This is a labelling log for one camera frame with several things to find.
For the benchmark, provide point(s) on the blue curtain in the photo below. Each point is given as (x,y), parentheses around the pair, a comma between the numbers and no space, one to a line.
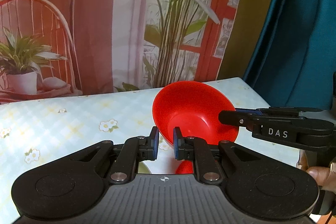
(296,29)

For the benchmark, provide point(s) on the green plastic plate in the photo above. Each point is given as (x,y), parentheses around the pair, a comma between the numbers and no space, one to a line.
(143,167)

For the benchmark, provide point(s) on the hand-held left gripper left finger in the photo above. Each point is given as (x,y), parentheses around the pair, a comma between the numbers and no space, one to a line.
(155,145)

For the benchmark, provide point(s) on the floral checked tablecloth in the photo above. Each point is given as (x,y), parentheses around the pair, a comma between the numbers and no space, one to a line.
(65,121)

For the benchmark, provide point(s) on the red plastic bowl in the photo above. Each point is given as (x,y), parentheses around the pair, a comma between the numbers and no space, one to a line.
(194,106)
(185,167)

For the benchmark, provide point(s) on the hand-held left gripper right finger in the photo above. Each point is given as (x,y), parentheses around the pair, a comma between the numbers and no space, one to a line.
(176,145)

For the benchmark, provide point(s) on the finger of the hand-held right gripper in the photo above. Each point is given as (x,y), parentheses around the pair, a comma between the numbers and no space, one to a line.
(283,110)
(236,119)

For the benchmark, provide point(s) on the person's right hand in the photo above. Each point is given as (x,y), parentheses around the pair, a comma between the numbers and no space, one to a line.
(319,175)

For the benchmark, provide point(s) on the printed room scene backdrop cloth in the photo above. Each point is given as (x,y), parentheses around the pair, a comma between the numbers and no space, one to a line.
(118,16)

